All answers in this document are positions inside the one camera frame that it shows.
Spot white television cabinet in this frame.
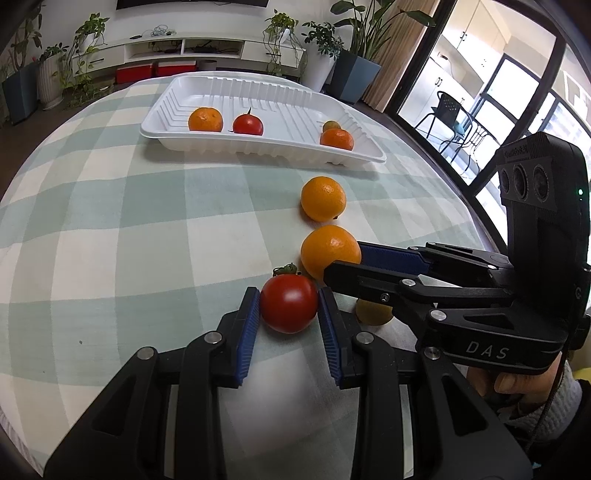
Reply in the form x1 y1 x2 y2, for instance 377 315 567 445
76 34 308 87

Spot red storage box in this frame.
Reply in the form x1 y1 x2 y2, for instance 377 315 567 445
115 65 153 85
156 61 197 78

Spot black metal chair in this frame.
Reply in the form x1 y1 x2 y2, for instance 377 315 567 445
414 91 474 156

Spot black cable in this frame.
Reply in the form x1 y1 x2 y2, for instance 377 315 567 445
525 350 568 460

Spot plant in white ribbed pot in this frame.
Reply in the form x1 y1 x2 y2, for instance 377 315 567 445
36 43 71 110

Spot red tomato with long stem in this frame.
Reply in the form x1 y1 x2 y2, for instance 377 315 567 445
232 107 264 136

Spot large-leaf plant in blue-grey pot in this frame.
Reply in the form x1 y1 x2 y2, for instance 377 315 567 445
329 0 435 105

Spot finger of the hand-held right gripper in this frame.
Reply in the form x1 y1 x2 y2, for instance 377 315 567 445
359 241 515 276
323 260 514 320

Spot white balcony cabinet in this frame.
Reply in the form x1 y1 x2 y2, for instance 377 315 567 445
397 0 503 136

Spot person's right hand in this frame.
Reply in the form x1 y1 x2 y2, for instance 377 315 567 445
464 315 591 409

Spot black window frame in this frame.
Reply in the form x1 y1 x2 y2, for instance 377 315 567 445
385 0 591 259

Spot person's right forearm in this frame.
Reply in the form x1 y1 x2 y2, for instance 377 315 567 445
496 366 591 462

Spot black wall television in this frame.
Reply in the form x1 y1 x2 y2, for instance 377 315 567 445
115 0 269 9

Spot black metal side table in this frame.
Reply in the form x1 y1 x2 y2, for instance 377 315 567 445
455 126 491 175

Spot large smooth orange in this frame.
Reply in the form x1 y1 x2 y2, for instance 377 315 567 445
300 225 362 282

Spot large bumpy mandarin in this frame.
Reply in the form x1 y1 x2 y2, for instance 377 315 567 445
188 106 224 133

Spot trailing pothos on cabinet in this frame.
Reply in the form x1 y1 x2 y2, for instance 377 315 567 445
262 10 302 78

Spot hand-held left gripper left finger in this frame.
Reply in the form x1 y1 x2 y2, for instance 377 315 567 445
44 286 262 480

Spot beige curtain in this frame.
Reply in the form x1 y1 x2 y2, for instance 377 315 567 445
362 0 440 112

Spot tall plant in blue pot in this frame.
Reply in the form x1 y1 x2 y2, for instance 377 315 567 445
0 4 43 124

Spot bushy plant in white pot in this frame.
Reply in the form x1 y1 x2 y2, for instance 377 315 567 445
301 21 345 93

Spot dark bumpy mandarin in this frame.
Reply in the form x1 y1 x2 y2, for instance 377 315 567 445
320 128 355 151

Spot white plastic tray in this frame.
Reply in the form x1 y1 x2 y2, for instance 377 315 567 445
140 74 387 166

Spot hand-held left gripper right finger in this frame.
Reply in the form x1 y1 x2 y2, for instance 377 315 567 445
318 286 534 480

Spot trailing pothos in white pot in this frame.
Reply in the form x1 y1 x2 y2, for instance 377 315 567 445
60 13 115 100

